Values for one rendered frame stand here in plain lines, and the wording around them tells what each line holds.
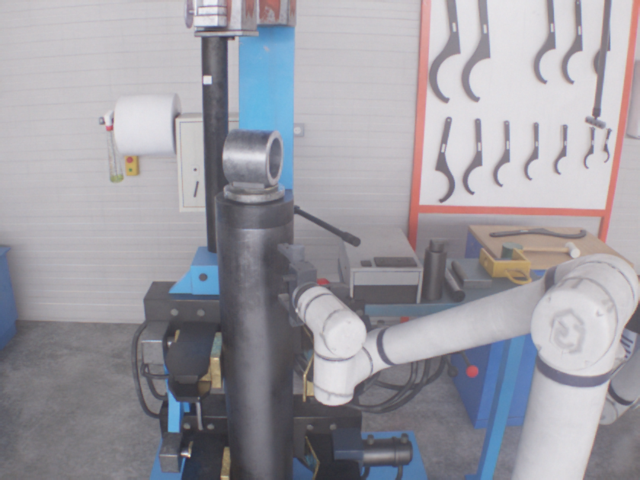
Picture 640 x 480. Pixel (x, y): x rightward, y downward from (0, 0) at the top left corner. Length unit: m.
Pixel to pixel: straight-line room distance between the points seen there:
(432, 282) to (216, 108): 0.90
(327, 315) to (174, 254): 2.73
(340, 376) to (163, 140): 1.45
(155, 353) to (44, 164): 2.29
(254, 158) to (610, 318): 0.95
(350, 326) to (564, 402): 0.44
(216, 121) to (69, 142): 2.07
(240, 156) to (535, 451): 0.97
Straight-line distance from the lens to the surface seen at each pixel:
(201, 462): 2.01
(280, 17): 1.60
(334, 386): 1.17
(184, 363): 1.66
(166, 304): 1.87
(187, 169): 2.36
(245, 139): 1.45
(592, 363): 0.80
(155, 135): 2.33
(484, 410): 3.04
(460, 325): 1.08
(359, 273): 1.79
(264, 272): 1.49
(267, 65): 1.85
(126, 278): 3.93
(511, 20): 3.68
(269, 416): 1.73
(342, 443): 2.04
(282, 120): 1.87
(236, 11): 1.23
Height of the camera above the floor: 1.87
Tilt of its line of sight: 21 degrees down
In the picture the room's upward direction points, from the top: 1 degrees clockwise
